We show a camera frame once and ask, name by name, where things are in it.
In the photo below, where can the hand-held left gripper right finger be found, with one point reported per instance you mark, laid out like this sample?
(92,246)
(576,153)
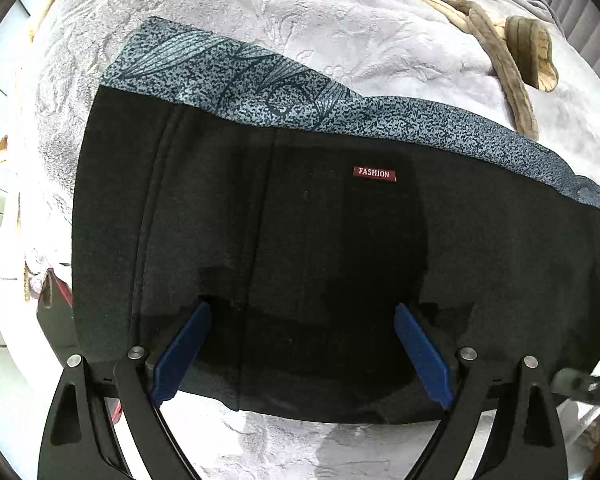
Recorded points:
(422,355)

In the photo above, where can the black pants with patterned waistband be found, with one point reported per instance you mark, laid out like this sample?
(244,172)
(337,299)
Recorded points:
(305,240)

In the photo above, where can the beige striped robe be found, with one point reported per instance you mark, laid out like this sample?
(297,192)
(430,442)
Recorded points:
(490,40)

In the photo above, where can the dark red smartphone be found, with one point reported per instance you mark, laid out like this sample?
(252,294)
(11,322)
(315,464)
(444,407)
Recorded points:
(55,310)

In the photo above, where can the grey padded headboard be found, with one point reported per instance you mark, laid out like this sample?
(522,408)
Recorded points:
(572,0)

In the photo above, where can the grey embossed plush blanket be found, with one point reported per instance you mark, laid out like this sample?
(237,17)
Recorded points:
(330,15)

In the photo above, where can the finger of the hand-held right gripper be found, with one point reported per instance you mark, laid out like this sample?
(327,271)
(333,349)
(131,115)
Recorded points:
(590,387)

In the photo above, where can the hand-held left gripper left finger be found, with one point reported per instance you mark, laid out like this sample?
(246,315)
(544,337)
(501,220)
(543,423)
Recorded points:
(180,355)

